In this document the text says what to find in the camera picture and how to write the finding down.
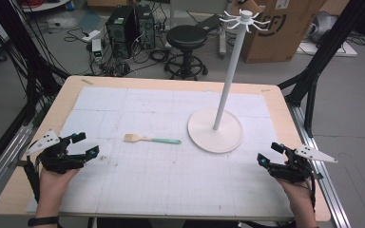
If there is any person's left hand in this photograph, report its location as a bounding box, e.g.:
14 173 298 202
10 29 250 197
38 166 81 219

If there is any white flat board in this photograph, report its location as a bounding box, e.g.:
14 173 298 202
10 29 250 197
296 40 359 58

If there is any teal-handled wooden spatula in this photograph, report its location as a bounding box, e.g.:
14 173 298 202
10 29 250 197
123 132 183 145

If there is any white device with green display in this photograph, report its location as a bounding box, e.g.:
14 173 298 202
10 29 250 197
91 38 104 64

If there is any silver grey appliance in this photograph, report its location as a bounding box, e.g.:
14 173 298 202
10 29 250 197
307 10 339 45

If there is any white grid mat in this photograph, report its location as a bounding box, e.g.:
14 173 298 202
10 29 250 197
25 86 297 220

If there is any person's right hand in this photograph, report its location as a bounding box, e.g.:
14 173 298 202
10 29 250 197
275 175 316 219

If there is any black round stool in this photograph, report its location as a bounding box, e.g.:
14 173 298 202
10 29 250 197
163 24 209 82

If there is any black metal frame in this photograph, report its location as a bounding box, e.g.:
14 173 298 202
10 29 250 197
277 0 365 139
0 0 72 181

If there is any white power strip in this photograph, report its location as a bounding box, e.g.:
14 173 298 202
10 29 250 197
81 29 102 44

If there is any aluminium rail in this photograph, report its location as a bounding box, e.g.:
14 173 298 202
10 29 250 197
0 104 47 208
286 103 352 228

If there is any white metal stand leg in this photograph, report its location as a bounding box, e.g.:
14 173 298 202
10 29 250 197
218 17 228 60

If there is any tangle of black floor cables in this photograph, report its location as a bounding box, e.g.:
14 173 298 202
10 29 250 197
64 27 172 78

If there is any large black computer tower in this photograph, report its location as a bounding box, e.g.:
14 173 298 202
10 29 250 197
105 5 141 60

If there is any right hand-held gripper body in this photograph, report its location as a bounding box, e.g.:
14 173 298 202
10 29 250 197
266 143 339 184

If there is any slim black computer tower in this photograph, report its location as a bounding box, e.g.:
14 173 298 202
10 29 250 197
134 4 157 50

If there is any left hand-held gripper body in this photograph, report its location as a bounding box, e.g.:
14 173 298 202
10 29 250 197
25 128 91 175

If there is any large cardboard box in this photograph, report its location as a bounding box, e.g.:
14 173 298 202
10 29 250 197
230 0 328 65

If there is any white hook stand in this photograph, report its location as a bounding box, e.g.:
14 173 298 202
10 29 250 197
186 9 272 155

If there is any black wristband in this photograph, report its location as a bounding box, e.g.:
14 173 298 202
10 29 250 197
27 216 60 227

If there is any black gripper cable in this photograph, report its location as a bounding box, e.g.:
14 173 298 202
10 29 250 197
307 169 325 211
23 157 42 204

